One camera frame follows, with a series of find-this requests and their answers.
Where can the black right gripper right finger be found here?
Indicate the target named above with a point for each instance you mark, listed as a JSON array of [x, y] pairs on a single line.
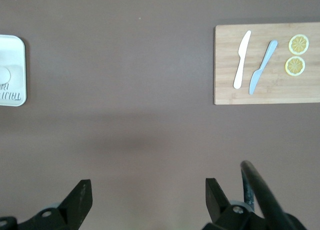
[[220, 207]]

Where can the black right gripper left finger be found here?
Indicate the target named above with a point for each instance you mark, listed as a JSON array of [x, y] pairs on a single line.
[[72, 202]]

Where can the brown table cover mat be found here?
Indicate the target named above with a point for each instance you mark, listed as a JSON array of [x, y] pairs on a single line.
[[150, 90]]

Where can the bamboo cutting board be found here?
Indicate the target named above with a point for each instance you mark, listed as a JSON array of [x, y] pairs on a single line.
[[225, 65]]

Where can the grey plastic knife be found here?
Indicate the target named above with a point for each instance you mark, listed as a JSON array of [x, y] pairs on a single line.
[[263, 65]]

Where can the white plastic knife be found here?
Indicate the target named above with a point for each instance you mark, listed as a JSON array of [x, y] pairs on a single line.
[[242, 58]]

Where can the yellow lemon slice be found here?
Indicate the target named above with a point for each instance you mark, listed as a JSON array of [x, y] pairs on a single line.
[[298, 44], [295, 66]]

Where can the beige bear print tray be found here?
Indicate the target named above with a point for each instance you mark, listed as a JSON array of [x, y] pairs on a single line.
[[15, 50]]

